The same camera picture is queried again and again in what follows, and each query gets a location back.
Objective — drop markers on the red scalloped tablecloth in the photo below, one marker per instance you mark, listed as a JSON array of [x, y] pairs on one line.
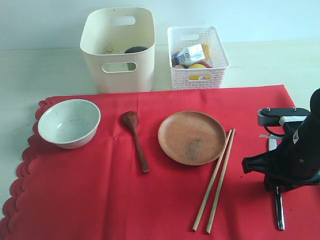
[[99, 192]]

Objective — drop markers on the white perforated plastic basket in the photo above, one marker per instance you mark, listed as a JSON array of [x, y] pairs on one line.
[[207, 74]]

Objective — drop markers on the red toy sausage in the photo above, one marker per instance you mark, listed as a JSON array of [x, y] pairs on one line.
[[205, 64]]

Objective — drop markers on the white ceramic bowl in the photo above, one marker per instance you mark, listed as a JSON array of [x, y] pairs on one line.
[[70, 124]]

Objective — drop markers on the wooden chopstick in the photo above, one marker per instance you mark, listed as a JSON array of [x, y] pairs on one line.
[[220, 183], [210, 185]]

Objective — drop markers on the yellow lemon with sticker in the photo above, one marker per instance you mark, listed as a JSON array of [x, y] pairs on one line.
[[197, 77]]

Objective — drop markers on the wooden chopstick left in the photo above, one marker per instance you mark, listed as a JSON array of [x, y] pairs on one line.
[[210, 185]]

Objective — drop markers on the small milk carton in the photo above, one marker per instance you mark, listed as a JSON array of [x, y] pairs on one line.
[[190, 55]]

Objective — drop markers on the stainless steel cup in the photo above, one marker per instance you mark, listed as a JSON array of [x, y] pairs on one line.
[[135, 49]]

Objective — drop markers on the brown egg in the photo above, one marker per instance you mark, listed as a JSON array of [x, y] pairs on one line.
[[178, 66]]

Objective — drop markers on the brown wooden plate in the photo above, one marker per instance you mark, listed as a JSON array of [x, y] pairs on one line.
[[191, 138]]

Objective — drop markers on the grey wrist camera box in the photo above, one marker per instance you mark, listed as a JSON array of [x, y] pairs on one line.
[[271, 117]]

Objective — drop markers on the yellow cheese wedge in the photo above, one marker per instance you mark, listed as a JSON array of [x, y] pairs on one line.
[[206, 51]]

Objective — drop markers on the stainless steel table knife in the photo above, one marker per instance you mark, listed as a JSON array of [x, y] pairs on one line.
[[280, 216]]

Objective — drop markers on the wooden chopstick right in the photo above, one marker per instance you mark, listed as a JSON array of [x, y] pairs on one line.
[[220, 183]]

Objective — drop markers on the dark wooden spoon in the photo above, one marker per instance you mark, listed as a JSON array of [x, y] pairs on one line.
[[130, 120]]

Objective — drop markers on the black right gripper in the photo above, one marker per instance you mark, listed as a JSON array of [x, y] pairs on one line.
[[297, 157]]

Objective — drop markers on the cream plastic bin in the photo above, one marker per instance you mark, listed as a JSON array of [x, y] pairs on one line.
[[107, 34]]

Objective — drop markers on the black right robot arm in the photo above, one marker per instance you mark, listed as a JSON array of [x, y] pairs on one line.
[[315, 105]]

